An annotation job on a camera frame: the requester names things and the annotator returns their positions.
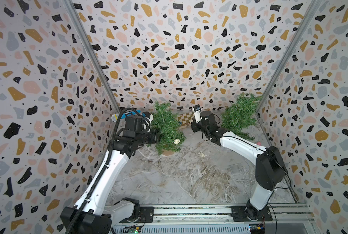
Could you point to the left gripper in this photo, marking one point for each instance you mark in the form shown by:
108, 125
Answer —
153, 133

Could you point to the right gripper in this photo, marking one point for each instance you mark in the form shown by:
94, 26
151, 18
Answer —
194, 128

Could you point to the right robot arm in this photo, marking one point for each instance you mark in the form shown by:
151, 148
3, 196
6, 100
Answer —
269, 168

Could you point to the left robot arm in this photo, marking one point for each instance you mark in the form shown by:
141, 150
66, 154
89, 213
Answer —
90, 215

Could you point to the left green christmas tree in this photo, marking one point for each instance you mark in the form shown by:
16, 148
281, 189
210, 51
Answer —
172, 138

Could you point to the green christmas tree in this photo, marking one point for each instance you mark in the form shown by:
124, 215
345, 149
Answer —
172, 138
241, 115

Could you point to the right green christmas tree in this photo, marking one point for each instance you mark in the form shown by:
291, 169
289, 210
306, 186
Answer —
241, 115

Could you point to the wooden chessboard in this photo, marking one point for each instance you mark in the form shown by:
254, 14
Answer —
185, 120

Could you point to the blue toy microphone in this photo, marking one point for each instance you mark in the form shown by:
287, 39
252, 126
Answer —
128, 115

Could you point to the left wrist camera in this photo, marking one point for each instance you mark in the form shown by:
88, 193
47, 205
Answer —
148, 116

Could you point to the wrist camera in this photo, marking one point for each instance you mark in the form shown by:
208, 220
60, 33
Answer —
197, 112
148, 116

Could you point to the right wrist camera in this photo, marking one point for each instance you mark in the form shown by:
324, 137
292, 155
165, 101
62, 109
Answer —
197, 112

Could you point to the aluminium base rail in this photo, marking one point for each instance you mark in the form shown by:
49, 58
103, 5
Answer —
276, 218

